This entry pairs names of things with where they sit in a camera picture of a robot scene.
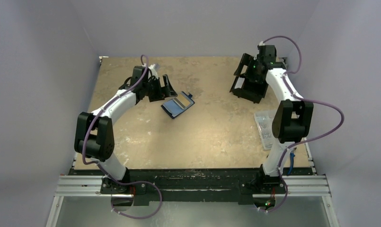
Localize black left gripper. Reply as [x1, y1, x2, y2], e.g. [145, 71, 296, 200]
[142, 75, 176, 102]

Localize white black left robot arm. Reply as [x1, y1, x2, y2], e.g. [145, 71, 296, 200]
[74, 64, 177, 193]

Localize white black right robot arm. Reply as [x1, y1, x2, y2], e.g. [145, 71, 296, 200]
[230, 44, 314, 192]

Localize white label card in bin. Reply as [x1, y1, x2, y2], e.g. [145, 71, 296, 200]
[234, 77, 244, 89]

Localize black plastic bin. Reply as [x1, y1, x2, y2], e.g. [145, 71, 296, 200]
[230, 76, 268, 104]

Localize clear plastic screw box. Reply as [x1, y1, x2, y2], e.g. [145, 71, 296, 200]
[254, 110, 276, 150]

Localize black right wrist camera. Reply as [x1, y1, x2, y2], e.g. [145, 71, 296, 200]
[257, 45, 277, 63]

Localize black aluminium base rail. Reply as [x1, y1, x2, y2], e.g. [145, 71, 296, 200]
[55, 168, 330, 206]

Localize blue handled pliers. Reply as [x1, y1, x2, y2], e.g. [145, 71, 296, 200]
[287, 149, 295, 175]

